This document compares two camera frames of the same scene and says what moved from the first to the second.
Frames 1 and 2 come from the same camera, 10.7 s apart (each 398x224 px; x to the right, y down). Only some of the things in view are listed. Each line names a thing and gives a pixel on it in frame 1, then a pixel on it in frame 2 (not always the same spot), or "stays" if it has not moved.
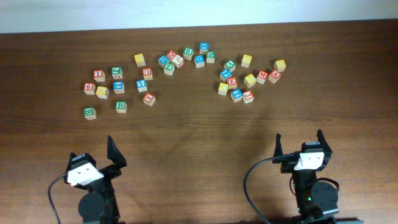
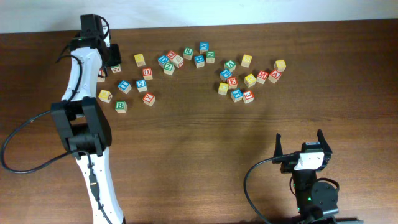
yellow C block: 222,88 stays
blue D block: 163,60 stays
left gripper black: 112,171 → 117,51
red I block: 99,75 stays
